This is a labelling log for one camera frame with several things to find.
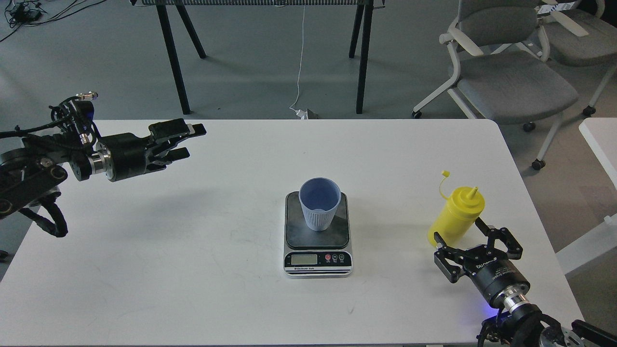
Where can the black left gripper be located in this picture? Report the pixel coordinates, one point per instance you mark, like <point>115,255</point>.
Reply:
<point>125,155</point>

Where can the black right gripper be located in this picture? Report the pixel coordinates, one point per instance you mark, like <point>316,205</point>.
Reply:
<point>501,284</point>

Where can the yellow squeeze bottle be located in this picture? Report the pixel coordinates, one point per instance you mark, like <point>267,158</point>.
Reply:
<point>461,209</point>

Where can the blue ribbed plastic cup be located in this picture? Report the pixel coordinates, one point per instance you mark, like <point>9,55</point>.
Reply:
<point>319,200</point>

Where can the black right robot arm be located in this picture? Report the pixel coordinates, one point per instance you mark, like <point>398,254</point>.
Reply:
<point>518,323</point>

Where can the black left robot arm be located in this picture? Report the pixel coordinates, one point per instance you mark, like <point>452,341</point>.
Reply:
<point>30,175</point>

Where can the black digital kitchen scale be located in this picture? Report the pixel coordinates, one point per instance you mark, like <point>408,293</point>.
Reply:
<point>309,253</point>

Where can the grey office chair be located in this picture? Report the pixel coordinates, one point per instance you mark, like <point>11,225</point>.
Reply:
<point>499,50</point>
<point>578,38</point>

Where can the black trestle table frame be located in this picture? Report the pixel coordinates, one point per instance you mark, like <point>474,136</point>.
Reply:
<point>270,45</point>

